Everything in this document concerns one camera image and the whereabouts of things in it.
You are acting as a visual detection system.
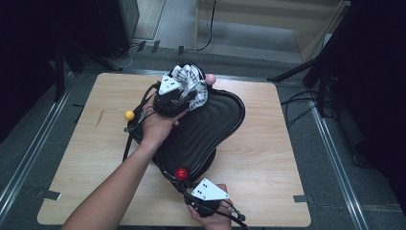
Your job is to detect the black curtain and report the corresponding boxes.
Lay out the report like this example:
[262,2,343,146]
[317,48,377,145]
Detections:
[319,0,406,209]
[0,0,100,143]

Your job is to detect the white striped cloth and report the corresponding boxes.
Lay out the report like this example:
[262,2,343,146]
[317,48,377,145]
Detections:
[170,63,209,112]

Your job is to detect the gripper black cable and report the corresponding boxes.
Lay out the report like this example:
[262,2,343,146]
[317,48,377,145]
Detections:
[123,81,161,162]
[216,202,250,230]

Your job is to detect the black metal stand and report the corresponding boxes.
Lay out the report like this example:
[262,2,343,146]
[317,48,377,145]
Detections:
[52,37,124,104]
[267,54,339,119]

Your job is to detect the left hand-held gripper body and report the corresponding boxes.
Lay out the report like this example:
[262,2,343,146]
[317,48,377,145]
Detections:
[152,74,190,118]

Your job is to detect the dark cabinet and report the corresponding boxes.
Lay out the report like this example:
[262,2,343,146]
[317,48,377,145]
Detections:
[95,0,141,60]

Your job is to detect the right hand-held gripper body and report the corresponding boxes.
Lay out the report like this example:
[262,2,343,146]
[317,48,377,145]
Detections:
[184,177,231,219]

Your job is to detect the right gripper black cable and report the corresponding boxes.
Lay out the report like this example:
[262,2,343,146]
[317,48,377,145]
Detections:
[216,202,250,230]

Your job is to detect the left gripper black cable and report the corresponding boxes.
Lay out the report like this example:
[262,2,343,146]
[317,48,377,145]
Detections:
[123,81,161,162]

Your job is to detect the white floor cable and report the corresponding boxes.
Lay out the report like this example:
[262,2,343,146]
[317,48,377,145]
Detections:
[108,44,133,69]

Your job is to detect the person's left hand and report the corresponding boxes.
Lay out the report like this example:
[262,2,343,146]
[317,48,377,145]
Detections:
[139,95,189,149]

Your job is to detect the grey table edge tape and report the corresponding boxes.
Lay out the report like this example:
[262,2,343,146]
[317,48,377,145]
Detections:
[34,189,62,201]
[292,194,315,204]

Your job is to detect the person's right hand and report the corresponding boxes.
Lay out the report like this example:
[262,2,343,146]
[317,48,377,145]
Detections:
[187,183,234,230]

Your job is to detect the black floor cables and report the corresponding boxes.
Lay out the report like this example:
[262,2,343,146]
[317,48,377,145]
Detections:
[281,90,339,128]

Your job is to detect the hanging black cable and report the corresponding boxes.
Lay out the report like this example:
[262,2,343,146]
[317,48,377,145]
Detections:
[195,0,217,52]

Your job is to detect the long metal floor rail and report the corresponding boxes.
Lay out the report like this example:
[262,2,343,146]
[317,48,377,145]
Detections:
[307,102,370,230]
[0,71,78,224]

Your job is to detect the black wavy tray stand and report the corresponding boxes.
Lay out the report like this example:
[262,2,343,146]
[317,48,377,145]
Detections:
[124,61,246,195]

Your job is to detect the short metal floor rail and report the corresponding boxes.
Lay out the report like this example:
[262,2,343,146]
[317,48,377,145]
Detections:
[80,66,279,83]

